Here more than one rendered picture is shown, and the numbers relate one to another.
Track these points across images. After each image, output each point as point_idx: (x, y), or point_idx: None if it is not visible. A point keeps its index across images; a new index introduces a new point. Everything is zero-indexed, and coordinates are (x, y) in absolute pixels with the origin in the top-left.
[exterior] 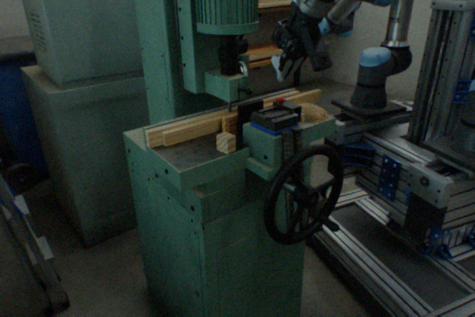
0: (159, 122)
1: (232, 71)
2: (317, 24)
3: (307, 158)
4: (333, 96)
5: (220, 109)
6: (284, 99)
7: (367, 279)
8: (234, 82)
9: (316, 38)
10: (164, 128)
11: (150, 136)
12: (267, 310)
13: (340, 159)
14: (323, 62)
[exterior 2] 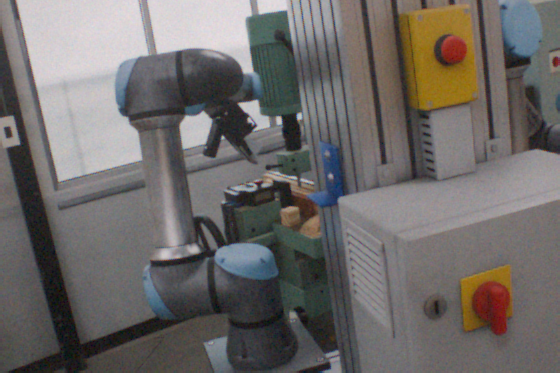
0: (276, 172)
1: (286, 147)
2: (218, 120)
3: (199, 222)
4: None
5: (304, 182)
6: (254, 182)
7: None
8: (278, 157)
9: (212, 130)
10: (269, 176)
11: (263, 178)
12: None
13: (218, 245)
14: (203, 150)
